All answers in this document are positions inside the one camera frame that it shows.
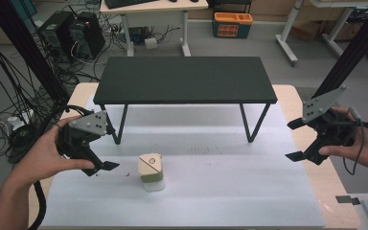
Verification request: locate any black metal post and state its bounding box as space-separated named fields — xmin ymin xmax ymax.
xmin=0 ymin=0 xmax=70 ymax=104
xmin=311 ymin=0 xmax=368 ymax=100

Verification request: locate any cardboard box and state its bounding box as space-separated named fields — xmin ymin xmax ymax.
xmin=289 ymin=20 xmax=328 ymax=41

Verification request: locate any white desk frame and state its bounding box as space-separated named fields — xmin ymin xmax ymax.
xmin=274 ymin=0 xmax=368 ymax=68

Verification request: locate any beige desk with white legs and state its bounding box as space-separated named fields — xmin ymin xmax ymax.
xmin=99 ymin=0 xmax=210 ymax=58

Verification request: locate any thin grey gripper cable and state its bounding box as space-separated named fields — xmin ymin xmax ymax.
xmin=342 ymin=106 xmax=365 ymax=176

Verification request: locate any small grey metal bracket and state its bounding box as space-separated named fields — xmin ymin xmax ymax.
xmin=334 ymin=195 xmax=362 ymax=206

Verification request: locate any small beige carton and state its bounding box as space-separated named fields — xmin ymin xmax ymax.
xmin=137 ymin=152 xmax=166 ymax=193

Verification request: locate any orange and blue toolbox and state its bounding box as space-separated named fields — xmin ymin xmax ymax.
xmin=212 ymin=11 xmax=254 ymax=39

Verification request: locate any white power strip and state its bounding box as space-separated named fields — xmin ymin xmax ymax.
xmin=7 ymin=109 xmax=35 ymax=131

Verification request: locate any person's left hand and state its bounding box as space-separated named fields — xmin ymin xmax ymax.
xmin=12 ymin=115 xmax=96 ymax=187

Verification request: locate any white table mat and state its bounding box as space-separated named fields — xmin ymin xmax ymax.
xmin=40 ymin=93 xmax=328 ymax=229

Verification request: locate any bundle of black floor cables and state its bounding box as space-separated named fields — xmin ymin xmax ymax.
xmin=0 ymin=12 xmax=78 ymax=164

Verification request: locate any black computer tower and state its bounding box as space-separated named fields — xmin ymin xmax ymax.
xmin=37 ymin=11 xmax=77 ymax=62
xmin=68 ymin=11 xmax=106 ymax=60

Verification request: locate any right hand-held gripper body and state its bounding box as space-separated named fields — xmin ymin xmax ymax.
xmin=302 ymin=84 xmax=365 ymax=166

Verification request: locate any black sleeved gripper cable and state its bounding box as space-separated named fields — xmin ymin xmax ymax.
xmin=28 ymin=180 xmax=48 ymax=230

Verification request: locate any black shelf with metal legs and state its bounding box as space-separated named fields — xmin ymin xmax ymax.
xmin=92 ymin=56 xmax=279 ymax=146

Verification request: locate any black keyboard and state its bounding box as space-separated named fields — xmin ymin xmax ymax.
xmin=103 ymin=0 xmax=160 ymax=11

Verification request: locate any white power adapter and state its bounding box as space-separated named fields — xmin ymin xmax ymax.
xmin=144 ymin=36 xmax=158 ymax=51

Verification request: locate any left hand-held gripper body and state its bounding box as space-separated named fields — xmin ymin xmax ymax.
xmin=56 ymin=110 xmax=110 ymax=160

